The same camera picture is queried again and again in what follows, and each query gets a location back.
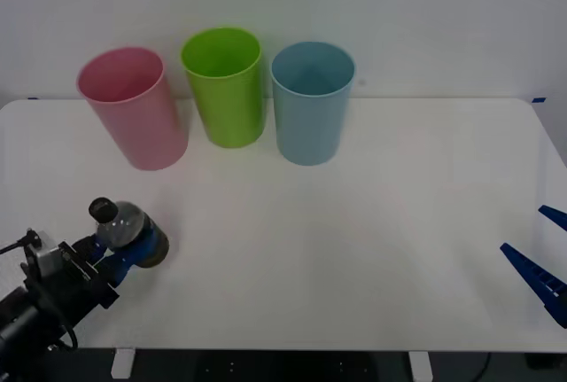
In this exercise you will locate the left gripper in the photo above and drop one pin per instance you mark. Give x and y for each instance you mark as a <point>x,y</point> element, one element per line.
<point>66,286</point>

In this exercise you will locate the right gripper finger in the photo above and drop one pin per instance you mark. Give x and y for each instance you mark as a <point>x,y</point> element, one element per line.
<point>556,215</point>
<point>538,278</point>

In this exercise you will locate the pale blue plastic bin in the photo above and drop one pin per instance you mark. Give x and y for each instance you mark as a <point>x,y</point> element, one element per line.
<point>310,125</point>

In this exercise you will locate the dark plastic bottle black cap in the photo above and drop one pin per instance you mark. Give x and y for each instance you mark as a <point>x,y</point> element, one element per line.
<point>121,222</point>

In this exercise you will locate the white table bracket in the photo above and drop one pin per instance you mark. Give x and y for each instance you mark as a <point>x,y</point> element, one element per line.
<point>122,363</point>
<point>421,366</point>

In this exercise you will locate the yellow-green plastic bin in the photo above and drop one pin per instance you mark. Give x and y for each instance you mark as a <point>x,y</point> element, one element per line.
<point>228,107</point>

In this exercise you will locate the pink plastic bin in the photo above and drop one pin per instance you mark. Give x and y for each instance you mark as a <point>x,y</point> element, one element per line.
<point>133,125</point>

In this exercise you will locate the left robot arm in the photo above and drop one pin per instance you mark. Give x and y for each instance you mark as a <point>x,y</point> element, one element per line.
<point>20,315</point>

